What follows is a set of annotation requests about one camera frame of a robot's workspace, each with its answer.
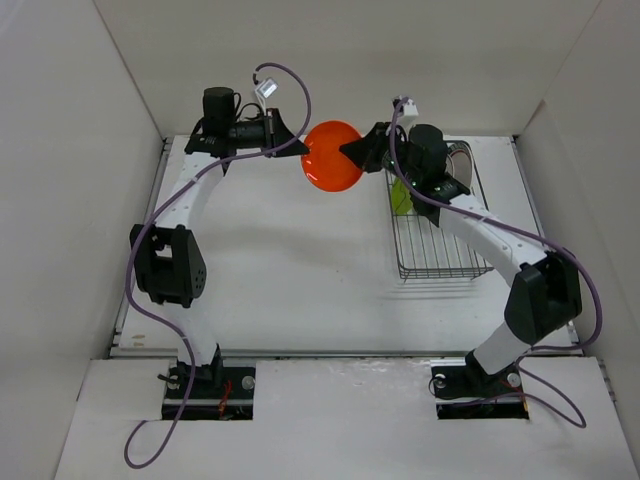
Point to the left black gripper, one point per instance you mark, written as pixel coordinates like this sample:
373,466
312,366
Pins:
274,129

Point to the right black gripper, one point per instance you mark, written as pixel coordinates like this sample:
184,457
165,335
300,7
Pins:
365,151

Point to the orange plate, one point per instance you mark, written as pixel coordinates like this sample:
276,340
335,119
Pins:
324,165

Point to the white plate green red rim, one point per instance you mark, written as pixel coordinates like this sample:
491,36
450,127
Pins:
459,163

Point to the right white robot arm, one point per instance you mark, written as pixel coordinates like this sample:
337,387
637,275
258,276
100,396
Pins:
545,291

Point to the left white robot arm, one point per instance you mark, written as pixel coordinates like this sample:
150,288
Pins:
166,271

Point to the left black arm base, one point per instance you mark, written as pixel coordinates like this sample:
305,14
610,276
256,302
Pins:
222,391

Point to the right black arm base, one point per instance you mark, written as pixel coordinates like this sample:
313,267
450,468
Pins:
465,392

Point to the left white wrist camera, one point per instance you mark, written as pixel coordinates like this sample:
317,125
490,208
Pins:
263,90

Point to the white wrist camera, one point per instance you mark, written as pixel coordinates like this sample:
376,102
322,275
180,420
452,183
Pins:
405,110
263,90

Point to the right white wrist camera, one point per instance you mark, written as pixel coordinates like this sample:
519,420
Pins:
405,110

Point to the grey wire dish rack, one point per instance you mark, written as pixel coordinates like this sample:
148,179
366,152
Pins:
425,252

